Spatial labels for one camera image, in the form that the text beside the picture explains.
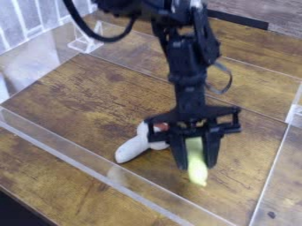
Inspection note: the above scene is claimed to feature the white red toy mushroom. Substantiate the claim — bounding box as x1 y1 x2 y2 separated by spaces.
115 122 169 163

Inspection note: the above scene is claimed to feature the black strip on table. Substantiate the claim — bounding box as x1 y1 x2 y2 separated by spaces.
207 10 268 30

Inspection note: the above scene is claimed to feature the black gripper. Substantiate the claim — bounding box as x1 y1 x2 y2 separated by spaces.
145 85 240 170

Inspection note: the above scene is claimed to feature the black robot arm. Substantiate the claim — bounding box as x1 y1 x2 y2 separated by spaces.
93 0 240 170

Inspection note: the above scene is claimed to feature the clear acrylic triangle bracket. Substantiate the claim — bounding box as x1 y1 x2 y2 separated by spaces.
67 22 104 54

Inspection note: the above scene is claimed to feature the black cable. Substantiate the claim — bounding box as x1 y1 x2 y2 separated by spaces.
62 0 139 43

